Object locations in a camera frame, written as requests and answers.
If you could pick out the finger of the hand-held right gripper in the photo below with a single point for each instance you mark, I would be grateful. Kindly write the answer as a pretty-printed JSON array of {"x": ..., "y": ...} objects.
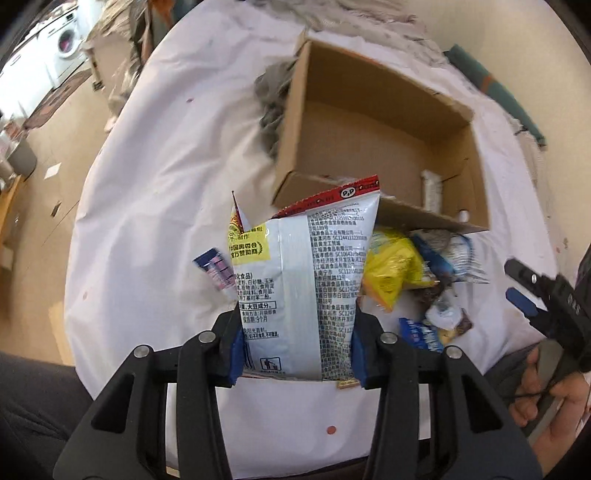
[
  {"x": 524, "y": 302},
  {"x": 526, "y": 272}
]

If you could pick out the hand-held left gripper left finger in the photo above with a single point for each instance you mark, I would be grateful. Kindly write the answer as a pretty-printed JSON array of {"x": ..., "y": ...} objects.
[{"x": 236, "y": 356}]

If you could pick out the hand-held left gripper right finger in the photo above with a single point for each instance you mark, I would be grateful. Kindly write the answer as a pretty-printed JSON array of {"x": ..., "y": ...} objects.
[{"x": 360, "y": 361}]

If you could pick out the blue yellow snack packet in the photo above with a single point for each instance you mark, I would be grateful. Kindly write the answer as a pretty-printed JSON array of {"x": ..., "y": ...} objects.
[{"x": 418, "y": 334}]

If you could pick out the blue white snack packet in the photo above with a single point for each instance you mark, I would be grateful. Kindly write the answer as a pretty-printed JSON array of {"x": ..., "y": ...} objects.
[{"x": 457, "y": 258}]

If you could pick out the white red-topped snack bag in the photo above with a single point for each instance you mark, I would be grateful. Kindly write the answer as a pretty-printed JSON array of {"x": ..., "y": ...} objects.
[{"x": 300, "y": 277}]

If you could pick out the cardboard box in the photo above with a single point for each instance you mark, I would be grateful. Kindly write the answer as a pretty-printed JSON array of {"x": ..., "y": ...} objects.
[{"x": 369, "y": 138}]

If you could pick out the person's right hand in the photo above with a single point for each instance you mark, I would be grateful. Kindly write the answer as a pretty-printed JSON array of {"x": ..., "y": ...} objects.
[{"x": 565, "y": 415}]

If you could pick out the small white brown snack packet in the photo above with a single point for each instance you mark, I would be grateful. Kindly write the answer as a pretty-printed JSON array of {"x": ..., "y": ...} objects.
[{"x": 448, "y": 316}]

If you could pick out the small purple snack packet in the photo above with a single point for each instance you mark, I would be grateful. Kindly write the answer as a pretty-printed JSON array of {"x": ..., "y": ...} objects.
[{"x": 213, "y": 270}]

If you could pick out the teal pillow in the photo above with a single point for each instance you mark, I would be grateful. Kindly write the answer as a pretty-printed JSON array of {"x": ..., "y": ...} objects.
[{"x": 496, "y": 87}]

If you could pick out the white printed bed sheet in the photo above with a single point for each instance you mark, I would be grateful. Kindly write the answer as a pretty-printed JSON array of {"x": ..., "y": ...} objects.
[{"x": 161, "y": 184}]

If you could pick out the person's dark trouser leg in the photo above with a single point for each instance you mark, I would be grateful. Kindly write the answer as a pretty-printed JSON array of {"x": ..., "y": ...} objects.
[{"x": 37, "y": 415}]

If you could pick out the grey cloth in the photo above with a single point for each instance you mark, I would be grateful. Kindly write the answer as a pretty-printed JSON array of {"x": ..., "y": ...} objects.
[{"x": 272, "y": 106}]

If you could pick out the wooden table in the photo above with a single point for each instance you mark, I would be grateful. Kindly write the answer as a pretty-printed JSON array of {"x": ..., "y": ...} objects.
[{"x": 8, "y": 217}]

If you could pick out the cream knit blanket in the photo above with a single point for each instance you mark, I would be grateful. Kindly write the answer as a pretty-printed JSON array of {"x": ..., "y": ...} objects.
[{"x": 383, "y": 23}]

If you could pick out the grey trash bin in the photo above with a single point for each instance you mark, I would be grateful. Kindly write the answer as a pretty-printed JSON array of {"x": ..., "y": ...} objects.
[{"x": 22, "y": 159}]

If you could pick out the patterned floor rug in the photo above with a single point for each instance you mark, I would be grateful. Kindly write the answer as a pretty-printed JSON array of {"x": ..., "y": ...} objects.
[{"x": 60, "y": 99}]

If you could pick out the white washing machine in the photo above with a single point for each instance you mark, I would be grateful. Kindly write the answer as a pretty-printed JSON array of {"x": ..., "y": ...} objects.
[{"x": 67, "y": 44}]

